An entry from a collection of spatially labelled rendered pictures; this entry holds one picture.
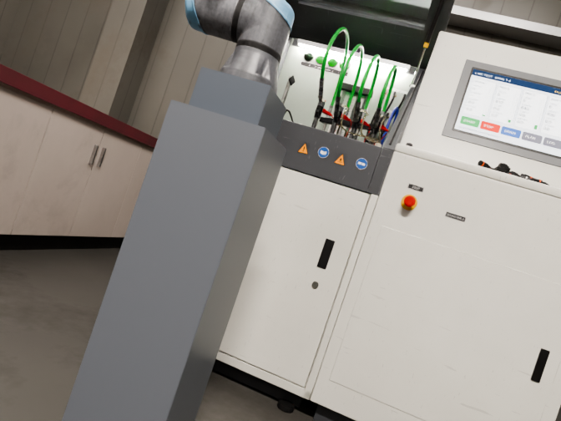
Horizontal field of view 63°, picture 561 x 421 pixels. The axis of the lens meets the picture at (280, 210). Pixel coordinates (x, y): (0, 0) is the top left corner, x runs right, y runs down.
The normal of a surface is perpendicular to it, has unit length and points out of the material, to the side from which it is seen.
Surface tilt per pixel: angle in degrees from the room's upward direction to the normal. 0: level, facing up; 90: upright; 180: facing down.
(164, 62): 90
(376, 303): 90
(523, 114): 76
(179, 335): 90
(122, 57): 90
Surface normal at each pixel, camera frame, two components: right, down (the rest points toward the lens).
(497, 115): -0.14, -0.30
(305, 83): -0.23, -0.08
